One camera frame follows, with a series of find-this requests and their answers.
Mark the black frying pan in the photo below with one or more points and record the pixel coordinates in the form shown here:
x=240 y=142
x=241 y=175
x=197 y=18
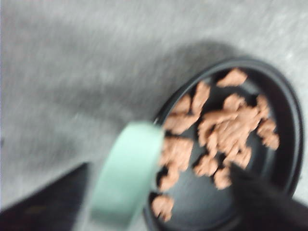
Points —
x=248 y=78

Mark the teal ceramic bowl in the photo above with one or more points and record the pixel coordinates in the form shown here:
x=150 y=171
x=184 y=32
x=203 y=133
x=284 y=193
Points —
x=126 y=176

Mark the brown beef cube pile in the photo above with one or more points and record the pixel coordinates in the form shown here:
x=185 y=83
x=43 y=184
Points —
x=223 y=135

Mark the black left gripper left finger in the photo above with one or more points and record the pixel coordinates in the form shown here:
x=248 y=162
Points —
x=54 y=208

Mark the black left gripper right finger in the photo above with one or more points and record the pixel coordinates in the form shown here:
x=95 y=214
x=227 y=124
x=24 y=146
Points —
x=263 y=208

